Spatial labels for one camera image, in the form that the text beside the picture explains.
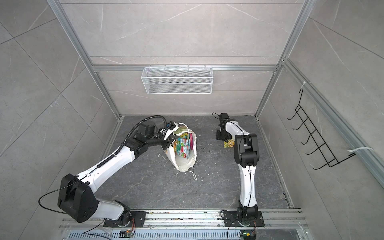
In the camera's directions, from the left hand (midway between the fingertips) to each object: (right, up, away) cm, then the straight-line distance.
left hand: (177, 132), depth 79 cm
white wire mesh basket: (-3, +35, +21) cm, 41 cm away
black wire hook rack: (+64, -10, -20) cm, 68 cm away
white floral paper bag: (+1, -19, +10) cm, 22 cm away
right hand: (+29, -4, +28) cm, 41 cm away
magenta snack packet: (+7, -6, +12) cm, 15 cm away
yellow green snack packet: (+33, -8, +21) cm, 39 cm away
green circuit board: (+35, -49, -9) cm, 60 cm away
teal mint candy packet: (+1, -9, +12) cm, 15 cm away
